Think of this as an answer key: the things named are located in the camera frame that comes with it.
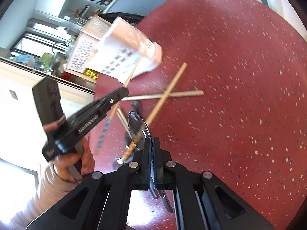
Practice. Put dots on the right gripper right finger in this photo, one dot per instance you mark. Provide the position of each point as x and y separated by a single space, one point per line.
202 200

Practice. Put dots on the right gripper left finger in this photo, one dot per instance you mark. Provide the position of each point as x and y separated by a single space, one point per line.
101 201

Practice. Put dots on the steel spoon dark handle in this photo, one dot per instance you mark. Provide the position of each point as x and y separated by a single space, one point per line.
135 122

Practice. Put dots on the orange patterned wooden chopstick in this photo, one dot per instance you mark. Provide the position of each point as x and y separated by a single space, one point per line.
155 111

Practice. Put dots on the white plastic utensil holder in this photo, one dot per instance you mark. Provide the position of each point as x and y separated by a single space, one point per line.
123 50

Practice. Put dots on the beige sleeved left forearm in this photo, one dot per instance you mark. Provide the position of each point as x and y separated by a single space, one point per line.
50 190

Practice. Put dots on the person's left hand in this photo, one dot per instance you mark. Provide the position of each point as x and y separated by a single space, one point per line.
62 162

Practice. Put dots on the wooden chopstick lying inner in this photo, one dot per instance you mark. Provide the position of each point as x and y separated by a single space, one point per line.
123 119

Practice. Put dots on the gold foil package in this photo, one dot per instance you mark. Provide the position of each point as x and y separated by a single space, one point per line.
91 74

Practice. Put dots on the green plastic container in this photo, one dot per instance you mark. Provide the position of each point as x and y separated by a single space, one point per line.
46 58

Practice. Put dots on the white perforated storage cart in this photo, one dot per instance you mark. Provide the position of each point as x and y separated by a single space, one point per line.
85 48

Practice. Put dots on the pale wooden chopstick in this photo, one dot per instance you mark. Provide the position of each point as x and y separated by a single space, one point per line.
193 93

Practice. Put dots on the black plastic bag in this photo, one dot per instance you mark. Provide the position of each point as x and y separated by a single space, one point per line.
132 19

